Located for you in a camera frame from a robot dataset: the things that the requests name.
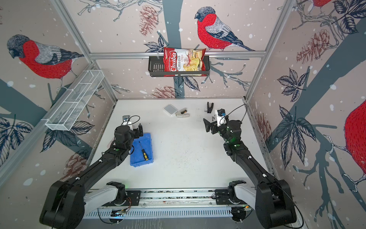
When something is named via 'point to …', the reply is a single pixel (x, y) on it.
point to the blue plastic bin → (137, 158)
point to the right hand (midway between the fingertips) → (210, 118)
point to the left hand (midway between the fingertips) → (131, 124)
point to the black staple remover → (209, 109)
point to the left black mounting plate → (133, 198)
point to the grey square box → (170, 109)
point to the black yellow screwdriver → (145, 155)
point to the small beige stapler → (182, 113)
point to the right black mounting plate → (222, 196)
